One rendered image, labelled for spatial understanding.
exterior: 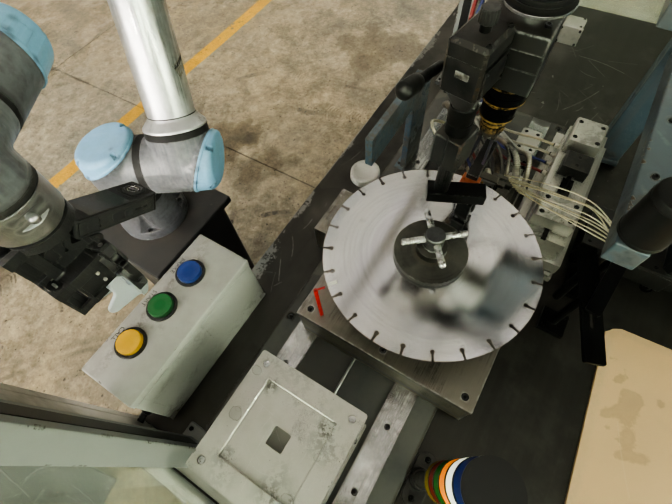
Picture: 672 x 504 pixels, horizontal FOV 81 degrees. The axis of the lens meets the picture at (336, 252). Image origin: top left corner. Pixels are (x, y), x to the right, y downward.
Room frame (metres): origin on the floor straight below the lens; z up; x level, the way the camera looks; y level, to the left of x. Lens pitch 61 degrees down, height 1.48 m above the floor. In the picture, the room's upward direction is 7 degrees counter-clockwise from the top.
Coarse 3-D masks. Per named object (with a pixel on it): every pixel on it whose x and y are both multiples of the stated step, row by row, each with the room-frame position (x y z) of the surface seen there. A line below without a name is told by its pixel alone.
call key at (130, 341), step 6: (126, 330) 0.23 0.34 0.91; (132, 330) 0.23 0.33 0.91; (120, 336) 0.22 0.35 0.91; (126, 336) 0.22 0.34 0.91; (132, 336) 0.22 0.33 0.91; (138, 336) 0.22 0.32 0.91; (120, 342) 0.21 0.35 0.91; (126, 342) 0.21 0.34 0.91; (132, 342) 0.21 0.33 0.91; (138, 342) 0.21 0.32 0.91; (120, 348) 0.20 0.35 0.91; (126, 348) 0.20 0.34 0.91; (132, 348) 0.20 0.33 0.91; (138, 348) 0.20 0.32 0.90; (126, 354) 0.19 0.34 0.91; (132, 354) 0.19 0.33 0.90
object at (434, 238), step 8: (432, 224) 0.30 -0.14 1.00; (432, 232) 0.28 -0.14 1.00; (440, 232) 0.28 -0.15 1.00; (448, 232) 0.28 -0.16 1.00; (456, 232) 0.28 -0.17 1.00; (464, 232) 0.28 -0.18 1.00; (408, 240) 0.28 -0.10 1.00; (416, 240) 0.27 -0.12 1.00; (424, 240) 0.27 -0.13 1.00; (432, 240) 0.27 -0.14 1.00; (440, 240) 0.27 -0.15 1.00; (424, 248) 0.27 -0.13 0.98; (432, 248) 0.26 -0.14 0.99; (440, 248) 0.26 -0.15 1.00; (440, 256) 0.24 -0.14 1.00; (440, 264) 0.23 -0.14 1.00
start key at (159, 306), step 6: (162, 294) 0.28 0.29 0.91; (150, 300) 0.27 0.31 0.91; (156, 300) 0.27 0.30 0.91; (162, 300) 0.27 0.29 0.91; (168, 300) 0.27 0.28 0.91; (150, 306) 0.26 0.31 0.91; (156, 306) 0.26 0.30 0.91; (162, 306) 0.26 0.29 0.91; (168, 306) 0.26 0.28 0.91; (150, 312) 0.25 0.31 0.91; (156, 312) 0.25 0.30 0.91; (162, 312) 0.25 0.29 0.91; (168, 312) 0.25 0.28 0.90
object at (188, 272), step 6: (186, 264) 0.33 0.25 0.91; (192, 264) 0.33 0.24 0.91; (198, 264) 0.33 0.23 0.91; (180, 270) 0.32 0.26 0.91; (186, 270) 0.32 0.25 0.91; (192, 270) 0.32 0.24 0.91; (198, 270) 0.32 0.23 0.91; (180, 276) 0.31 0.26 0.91; (186, 276) 0.31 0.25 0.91; (192, 276) 0.31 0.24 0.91; (198, 276) 0.31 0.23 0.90; (186, 282) 0.30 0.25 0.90; (192, 282) 0.30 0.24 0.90
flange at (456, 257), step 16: (416, 224) 0.32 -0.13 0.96; (400, 240) 0.30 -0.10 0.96; (448, 240) 0.29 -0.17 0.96; (464, 240) 0.29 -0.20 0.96; (400, 256) 0.27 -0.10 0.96; (416, 256) 0.27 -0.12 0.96; (432, 256) 0.26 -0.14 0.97; (448, 256) 0.26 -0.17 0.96; (464, 256) 0.26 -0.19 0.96; (416, 272) 0.24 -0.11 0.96; (432, 272) 0.24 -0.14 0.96; (448, 272) 0.24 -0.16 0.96
